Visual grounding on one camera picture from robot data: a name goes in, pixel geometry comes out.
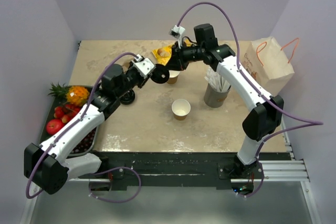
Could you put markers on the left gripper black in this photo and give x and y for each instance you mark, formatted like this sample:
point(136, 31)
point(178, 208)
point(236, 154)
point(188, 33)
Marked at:
point(143, 81)

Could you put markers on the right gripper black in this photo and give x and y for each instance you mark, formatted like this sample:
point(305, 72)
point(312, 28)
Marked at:
point(177, 61)

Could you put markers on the brown paper cup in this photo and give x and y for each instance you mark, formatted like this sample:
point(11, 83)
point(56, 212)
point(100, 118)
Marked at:
point(173, 77)
point(180, 108)

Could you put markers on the black coffee cup lid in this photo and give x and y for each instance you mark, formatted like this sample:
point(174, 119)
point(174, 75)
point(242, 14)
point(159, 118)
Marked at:
point(160, 74)

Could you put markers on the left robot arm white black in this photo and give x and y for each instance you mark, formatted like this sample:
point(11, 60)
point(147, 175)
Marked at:
point(48, 165)

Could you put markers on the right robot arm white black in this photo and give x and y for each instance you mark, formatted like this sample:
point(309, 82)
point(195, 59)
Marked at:
point(263, 117)

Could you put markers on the brown paper takeout bag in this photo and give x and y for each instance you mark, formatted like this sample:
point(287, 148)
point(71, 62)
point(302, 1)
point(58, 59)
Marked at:
point(266, 61)

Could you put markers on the cardboard cup carrier tray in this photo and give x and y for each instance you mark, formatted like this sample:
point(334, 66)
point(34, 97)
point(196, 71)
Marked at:
point(126, 66)

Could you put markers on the yellow Lays chips bag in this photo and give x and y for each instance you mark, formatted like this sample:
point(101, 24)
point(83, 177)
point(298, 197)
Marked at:
point(163, 54)

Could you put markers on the grey straw holder cup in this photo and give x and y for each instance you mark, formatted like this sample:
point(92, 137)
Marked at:
point(214, 99)

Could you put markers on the toy pineapple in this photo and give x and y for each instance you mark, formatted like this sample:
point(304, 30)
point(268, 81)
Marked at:
point(75, 95)

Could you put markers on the small red fruits cluster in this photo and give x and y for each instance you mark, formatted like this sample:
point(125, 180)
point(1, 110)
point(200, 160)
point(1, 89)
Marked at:
point(66, 112)

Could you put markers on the dark grapes bunch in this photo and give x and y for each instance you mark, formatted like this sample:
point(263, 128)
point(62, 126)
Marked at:
point(85, 144)

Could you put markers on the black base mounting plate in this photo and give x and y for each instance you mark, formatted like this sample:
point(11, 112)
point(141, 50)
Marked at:
point(160, 169)

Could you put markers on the large red apple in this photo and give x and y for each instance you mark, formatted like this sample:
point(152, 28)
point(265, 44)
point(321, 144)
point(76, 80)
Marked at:
point(54, 126)

